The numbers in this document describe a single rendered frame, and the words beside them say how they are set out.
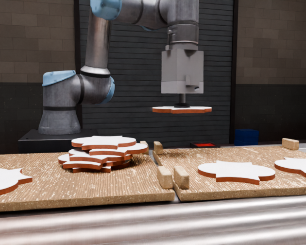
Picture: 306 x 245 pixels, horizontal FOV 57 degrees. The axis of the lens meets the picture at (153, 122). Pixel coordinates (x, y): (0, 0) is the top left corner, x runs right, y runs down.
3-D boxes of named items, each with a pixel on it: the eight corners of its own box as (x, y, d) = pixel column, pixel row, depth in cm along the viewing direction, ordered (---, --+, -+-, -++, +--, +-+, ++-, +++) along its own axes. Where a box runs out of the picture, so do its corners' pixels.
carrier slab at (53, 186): (-8, 160, 75) (-9, 154, 75) (145, 154, 82) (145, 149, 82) (-103, 219, 41) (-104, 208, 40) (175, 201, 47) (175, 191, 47)
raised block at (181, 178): (172, 179, 54) (172, 165, 54) (182, 179, 54) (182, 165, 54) (179, 190, 48) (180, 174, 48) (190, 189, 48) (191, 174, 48)
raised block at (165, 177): (156, 179, 54) (156, 165, 54) (165, 179, 54) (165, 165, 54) (162, 190, 48) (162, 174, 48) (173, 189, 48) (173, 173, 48)
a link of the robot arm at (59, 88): (39, 105, 108) (38, 69, 106) (73, 104, 116) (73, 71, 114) (47, 107, 98) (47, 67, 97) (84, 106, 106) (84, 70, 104)
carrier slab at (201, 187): (152, 154, 81) (152, 149, 81) (284, 150, 87) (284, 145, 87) (180, 201, 47) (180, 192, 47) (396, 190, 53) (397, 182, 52)
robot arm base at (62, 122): (40, 129, 112) (39, 104, 111) (79, 129, 117) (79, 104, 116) (36, 135, 98) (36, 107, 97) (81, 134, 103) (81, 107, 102)
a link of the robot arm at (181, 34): (205, 26, 68) (178, 22, 64) (204, 46, 69) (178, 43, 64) (184, 32, 74) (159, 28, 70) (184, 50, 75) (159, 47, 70)
